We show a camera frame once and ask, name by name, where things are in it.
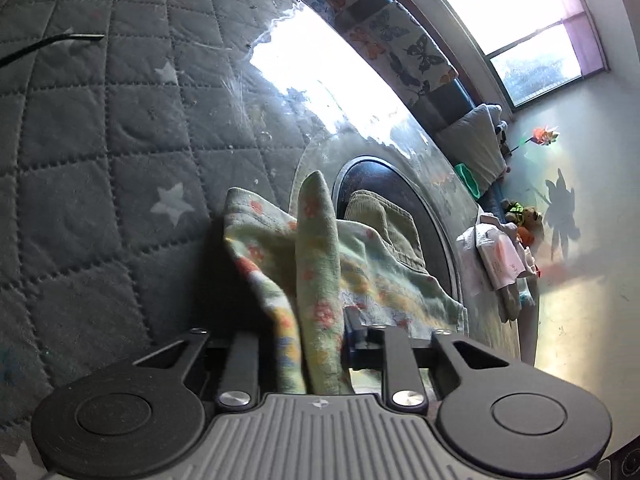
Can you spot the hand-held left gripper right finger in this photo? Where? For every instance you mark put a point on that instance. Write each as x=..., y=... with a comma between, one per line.
x=354, y=332

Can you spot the colourful pinwheel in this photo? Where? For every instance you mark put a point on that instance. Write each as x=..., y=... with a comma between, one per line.
x=545, y=137

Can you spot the window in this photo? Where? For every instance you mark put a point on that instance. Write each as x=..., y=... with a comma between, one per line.
x=500, y=15

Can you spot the white paper sheet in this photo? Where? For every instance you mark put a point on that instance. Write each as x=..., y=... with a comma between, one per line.
x=472, y=260

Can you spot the blue sofa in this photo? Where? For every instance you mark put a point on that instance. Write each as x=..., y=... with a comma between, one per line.
x=450, y=105

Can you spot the pink curtain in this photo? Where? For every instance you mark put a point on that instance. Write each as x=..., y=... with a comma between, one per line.
x=580, y=15

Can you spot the white pillow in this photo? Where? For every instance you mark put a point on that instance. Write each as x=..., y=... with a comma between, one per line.
x=475, y=145

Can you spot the pile of white pink clothes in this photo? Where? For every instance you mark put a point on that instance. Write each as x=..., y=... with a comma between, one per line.
x=505, y=255

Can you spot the white plush toy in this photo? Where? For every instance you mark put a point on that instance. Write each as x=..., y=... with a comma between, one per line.
x=500, y=125

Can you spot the green bowl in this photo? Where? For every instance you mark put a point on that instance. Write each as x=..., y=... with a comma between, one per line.
x=467, y=180

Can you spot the large butterfly print cushion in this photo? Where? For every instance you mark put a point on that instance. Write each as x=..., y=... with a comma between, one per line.
x=400, y=50

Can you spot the brown teddy bear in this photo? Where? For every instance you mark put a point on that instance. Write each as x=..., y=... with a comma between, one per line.
x=522, y=220

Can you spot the green patterned garment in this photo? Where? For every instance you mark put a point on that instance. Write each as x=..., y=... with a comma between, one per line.
x=320, y=270

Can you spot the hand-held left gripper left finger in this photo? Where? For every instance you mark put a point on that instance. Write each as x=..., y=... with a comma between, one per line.
x=245, y=360

